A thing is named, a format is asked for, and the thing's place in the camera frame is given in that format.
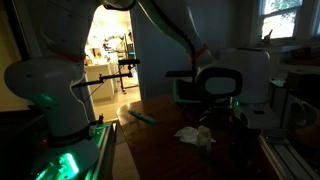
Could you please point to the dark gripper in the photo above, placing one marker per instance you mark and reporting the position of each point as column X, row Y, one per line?
column 243, row 143

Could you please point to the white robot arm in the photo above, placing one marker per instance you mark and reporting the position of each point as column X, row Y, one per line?
column 47, row 81

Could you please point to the crumpled white tissue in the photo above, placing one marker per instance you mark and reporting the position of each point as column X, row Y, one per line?
column 188, row 135

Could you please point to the green flat ruler strip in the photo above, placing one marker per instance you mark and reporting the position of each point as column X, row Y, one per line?
column 143, row 117

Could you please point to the black camera on stand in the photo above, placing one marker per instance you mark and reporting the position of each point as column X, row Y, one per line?
column 128, row 61

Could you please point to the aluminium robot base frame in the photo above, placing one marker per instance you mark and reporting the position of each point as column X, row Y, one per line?
column 86, row 160

